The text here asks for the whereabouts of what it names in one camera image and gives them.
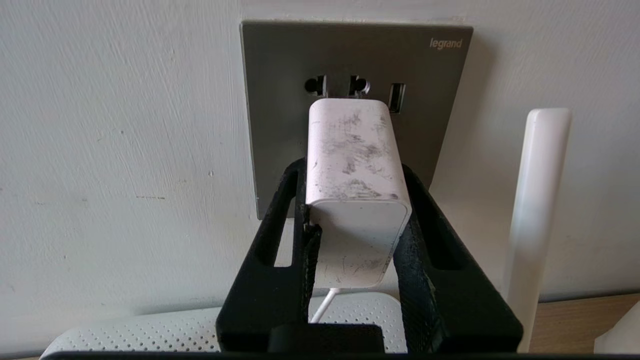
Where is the white router with antennas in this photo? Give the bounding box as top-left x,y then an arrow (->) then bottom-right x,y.
40,107 -> 572,358

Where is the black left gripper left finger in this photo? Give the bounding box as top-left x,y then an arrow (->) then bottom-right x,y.
216,157 -> 321,351

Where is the thin white adapter cable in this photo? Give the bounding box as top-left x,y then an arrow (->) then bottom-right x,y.
309,287 -> 341,325

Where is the grey wall socket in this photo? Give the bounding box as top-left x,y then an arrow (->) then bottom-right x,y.
240,20 -> 474,221

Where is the white power adapter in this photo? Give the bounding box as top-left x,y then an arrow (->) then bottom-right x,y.
305,98 -> 413,289

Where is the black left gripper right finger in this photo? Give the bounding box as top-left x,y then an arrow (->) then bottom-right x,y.
392,164 -> 524,353

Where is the white toilet paper roll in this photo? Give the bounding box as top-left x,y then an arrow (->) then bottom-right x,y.
594,300 -> 640,355

